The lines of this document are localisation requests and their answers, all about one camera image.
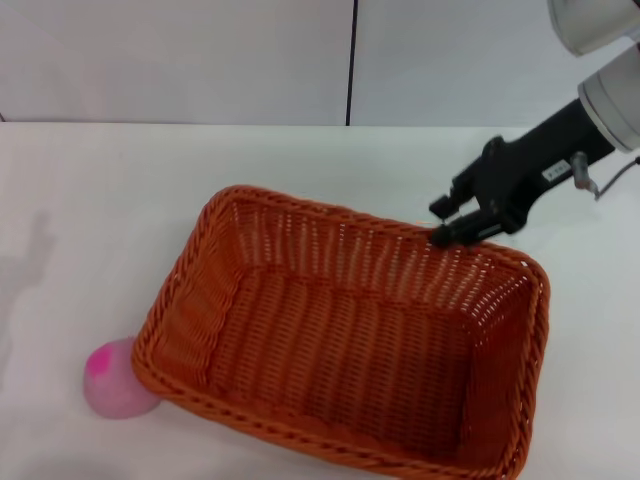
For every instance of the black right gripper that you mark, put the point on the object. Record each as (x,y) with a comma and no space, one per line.
(530,160)

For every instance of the orange woven rectangular basket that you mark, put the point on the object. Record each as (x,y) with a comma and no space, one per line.
(350,330)

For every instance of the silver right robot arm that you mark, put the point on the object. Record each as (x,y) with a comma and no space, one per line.
(612,107)

